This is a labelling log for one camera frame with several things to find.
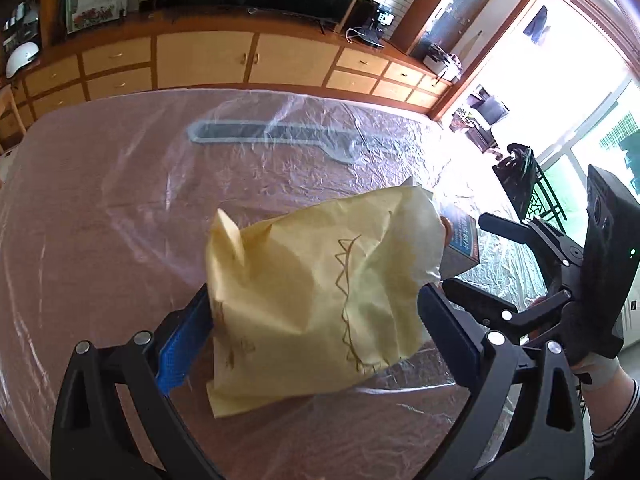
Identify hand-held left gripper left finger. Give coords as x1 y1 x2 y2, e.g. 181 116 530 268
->
50 284 226 480

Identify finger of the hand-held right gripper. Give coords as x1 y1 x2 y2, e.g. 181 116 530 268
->
478 212 586 273
442 277 573 347

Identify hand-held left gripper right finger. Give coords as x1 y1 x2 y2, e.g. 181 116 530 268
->
417 282 589 480

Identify small printed cardboard box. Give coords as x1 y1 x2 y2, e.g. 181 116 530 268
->
400 175 482 281

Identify yellow paper bag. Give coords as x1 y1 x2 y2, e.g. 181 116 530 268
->
205 186 446 418

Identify person's right forearm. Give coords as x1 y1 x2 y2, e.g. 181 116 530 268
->
570 352 640 476

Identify black wooden chair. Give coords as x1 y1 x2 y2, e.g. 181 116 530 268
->
492 144 568 223

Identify clear plastic table cover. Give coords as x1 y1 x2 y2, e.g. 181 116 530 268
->
0 87 591 480

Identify white printer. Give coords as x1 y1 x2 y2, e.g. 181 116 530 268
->
422 42 462 83

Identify grey long strip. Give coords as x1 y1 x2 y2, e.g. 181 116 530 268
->
187 119 373 165

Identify glass display cabinet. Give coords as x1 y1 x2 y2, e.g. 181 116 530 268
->
407 0 538 56

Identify black electronic device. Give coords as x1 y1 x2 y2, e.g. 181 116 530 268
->
350 0 397 51

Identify long wooden cabinet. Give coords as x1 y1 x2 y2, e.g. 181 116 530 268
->
0 7 453 156

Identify white helmet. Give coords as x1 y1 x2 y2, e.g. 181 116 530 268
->
5 40 41 79

